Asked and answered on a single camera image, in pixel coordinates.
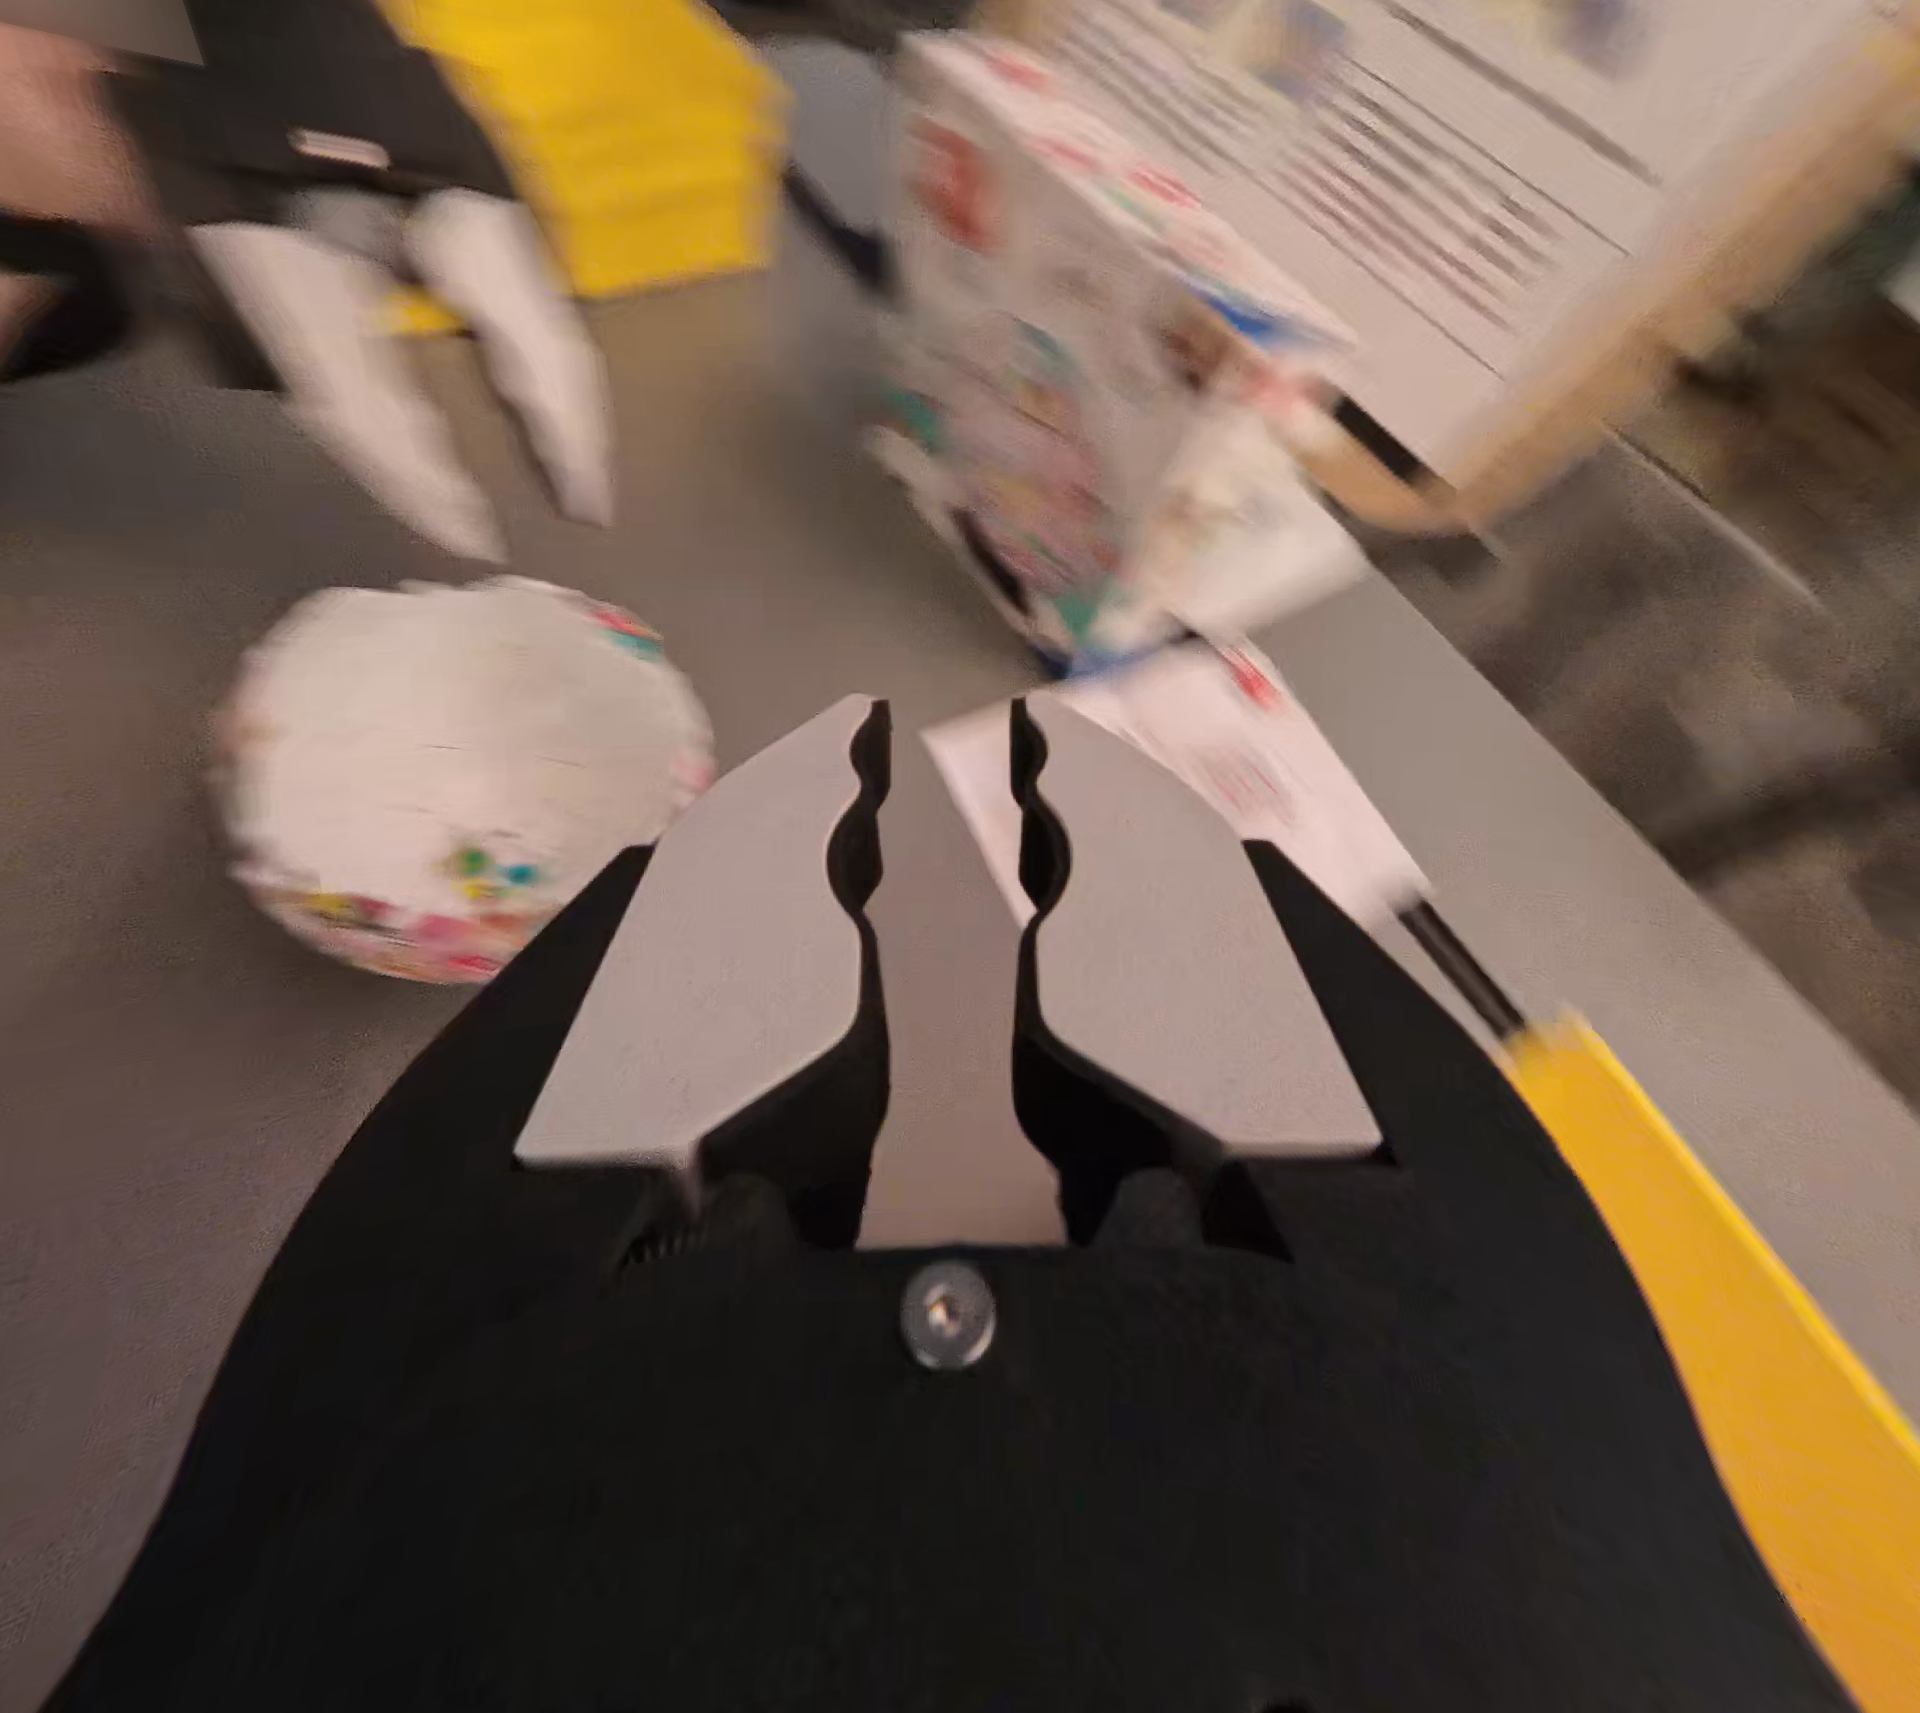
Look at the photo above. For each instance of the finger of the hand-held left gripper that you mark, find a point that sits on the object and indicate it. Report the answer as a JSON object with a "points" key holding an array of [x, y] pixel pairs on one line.
{"points": [[361, 394], [525, 348]]}

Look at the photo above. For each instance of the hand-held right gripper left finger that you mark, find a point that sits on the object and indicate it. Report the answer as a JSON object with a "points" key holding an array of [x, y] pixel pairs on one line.
{"points": [[706, 993]]}

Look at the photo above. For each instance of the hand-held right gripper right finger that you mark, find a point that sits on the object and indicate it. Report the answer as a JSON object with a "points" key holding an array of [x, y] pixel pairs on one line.
{"points": [[1201, 993]]}

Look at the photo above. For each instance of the yellow plastic bin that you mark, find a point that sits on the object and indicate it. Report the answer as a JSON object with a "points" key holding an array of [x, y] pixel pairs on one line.
{"points": [[600, 94], [1726, 1293]]}

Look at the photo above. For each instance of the colourful puzzle ball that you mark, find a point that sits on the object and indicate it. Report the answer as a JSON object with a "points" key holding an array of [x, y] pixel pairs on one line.
{"points": [[450, 724]]}

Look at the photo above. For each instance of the person's left forearm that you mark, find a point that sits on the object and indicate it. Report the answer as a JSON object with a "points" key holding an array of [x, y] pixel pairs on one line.
{"points": [[60, 123]]}

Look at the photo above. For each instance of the puzzle ball cardboard box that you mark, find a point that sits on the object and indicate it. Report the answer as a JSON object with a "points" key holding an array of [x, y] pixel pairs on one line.
{"points": [[1050, 394]]}

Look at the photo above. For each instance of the white instruction leaflet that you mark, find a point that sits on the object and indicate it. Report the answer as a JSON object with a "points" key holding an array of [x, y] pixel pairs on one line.
{"points": [[1296, 762]]}

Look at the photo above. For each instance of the black wrist band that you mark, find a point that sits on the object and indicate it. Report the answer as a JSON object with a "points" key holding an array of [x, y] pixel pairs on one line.
{"points": [[60, 303]]}

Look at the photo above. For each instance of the white stand foot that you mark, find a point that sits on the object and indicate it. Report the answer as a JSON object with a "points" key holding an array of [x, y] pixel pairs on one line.
{"points": [[1276, 559]]}

